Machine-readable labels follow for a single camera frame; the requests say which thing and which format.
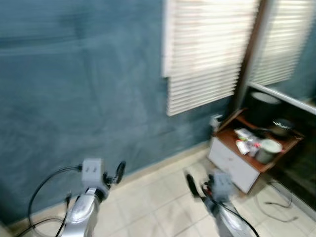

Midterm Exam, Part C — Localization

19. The red white packet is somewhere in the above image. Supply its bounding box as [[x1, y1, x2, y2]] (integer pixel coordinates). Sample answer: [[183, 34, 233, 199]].
[[236, 140, 252, 156]]

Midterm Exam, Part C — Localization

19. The white ledge rail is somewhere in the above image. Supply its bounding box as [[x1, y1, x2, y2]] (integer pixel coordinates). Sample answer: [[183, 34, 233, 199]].
[[248, 81, 316, 116]]

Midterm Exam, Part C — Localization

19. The narrow white window blind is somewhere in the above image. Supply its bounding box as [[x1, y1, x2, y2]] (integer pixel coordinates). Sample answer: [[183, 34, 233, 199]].
[[251, 0, 316, 87]]

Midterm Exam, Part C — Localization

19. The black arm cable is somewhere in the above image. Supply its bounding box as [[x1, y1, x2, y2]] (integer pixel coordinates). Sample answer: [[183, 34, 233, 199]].
[[28, 166, 82, 236], [203, 190, 259, 237]]

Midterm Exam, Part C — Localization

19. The wide white window blind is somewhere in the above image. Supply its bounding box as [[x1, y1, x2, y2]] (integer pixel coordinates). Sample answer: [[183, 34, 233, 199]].
[[162, 0, 261, 117]]

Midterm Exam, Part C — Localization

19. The white wall socket plug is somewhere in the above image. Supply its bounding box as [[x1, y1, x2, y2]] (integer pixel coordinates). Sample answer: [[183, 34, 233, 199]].
[[209, 114, 224, 133]]

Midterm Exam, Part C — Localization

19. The dark pot with lid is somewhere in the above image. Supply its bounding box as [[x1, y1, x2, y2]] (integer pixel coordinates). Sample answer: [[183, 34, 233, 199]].
[[257, 118, 298, 139]]

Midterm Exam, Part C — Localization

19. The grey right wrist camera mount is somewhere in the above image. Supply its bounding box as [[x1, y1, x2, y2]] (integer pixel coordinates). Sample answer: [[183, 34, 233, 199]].
[[212, 171, 234, 200]]

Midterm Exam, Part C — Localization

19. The black round bin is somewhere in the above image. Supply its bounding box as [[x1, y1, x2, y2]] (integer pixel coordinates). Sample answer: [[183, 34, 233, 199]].
[[247, 91, 283, 128]]

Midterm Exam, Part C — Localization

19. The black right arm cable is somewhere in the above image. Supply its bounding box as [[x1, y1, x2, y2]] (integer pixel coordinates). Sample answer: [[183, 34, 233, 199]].
[[203, 190, 259, 237]]

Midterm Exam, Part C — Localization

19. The thin dark floor cable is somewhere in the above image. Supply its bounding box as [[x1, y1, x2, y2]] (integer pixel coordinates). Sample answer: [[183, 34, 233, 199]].
[[257, 178, 301, 223]]

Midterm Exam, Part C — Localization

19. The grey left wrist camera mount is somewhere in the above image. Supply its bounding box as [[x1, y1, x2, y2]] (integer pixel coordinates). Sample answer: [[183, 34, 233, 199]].
[[81, 158, 105, 191]]

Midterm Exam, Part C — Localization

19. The white green packet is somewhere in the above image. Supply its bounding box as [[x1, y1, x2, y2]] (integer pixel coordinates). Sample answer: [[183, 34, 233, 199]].
[[234, 128, 257, 141]]

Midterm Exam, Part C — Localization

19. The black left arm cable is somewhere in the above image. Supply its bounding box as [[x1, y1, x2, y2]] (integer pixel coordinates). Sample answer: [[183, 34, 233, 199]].
[[28, 166, 82, 236]]

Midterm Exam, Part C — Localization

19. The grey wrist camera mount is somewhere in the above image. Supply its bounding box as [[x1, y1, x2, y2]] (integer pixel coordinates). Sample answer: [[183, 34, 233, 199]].
[[212, 171, 234, 200], [81, 158, 105, 191]]

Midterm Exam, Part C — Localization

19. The brown window frame post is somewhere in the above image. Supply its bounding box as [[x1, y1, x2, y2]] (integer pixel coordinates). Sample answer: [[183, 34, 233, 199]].
[[233, 0, 276, 113]]

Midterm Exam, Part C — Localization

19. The white round cup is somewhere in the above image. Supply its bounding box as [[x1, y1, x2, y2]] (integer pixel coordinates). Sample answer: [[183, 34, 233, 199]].
[[255, 139, 283, 165]]

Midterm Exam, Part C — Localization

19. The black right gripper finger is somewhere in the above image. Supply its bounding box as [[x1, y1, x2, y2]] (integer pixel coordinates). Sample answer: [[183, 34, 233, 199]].
[[185, 173, 199, 199]]

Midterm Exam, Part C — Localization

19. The dark cabinet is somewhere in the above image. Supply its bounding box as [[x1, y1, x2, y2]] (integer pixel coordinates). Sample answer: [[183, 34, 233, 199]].
[[267, 96, 316, 210]]

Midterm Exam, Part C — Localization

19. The white nightstand with wooden top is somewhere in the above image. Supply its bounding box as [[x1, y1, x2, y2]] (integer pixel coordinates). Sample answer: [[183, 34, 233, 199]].
[[207, 108, 305, 194]]

